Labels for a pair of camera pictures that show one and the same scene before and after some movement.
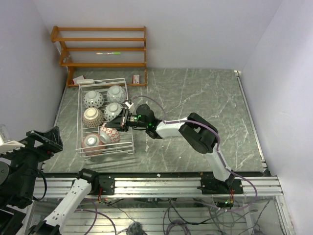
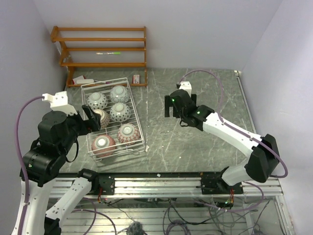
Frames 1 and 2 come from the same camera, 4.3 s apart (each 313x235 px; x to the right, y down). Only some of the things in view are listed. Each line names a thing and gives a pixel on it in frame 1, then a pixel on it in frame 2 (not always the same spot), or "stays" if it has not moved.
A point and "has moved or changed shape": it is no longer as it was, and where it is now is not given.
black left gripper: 51,142 -> 92,124
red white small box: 136,79 stays
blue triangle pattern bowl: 109,135 -> 128,134
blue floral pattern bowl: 111,110 has moved or changed shape
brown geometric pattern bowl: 92,117 has moved or changed shape
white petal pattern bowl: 116,94 has moved or changed shape
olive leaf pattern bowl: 93,99 has moved or changed shape
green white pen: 107,53 stays
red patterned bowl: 92,145 -> 103,146
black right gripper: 121,122 -> 169,103
